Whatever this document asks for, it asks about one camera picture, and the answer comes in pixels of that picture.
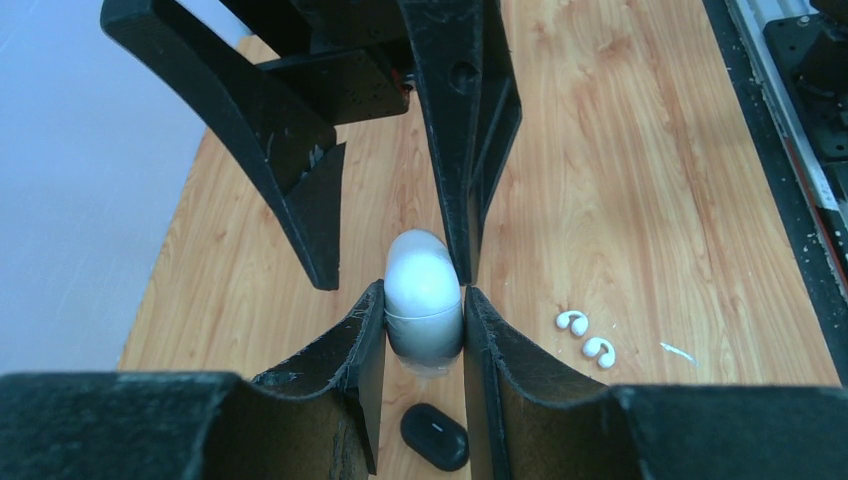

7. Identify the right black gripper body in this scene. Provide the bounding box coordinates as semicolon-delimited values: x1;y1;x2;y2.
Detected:
224;0;414;125

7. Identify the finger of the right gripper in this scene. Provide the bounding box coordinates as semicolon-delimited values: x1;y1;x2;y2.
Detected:
100;1;345;290
399;1;522;285

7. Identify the black earbud charging case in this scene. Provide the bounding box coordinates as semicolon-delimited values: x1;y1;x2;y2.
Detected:
400;403;470;472

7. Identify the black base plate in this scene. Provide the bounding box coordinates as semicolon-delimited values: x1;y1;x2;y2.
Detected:
703;1;847;384

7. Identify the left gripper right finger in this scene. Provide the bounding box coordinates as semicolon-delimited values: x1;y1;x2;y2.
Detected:
463;287;847;479

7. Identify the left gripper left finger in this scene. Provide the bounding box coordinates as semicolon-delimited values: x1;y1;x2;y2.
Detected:
1;281;385;479

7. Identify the white earbud charging case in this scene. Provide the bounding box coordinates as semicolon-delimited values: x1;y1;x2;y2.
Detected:
384;229;464;378

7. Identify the white scrap on table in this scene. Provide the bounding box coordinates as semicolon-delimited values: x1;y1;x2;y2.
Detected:
660;342;699;367

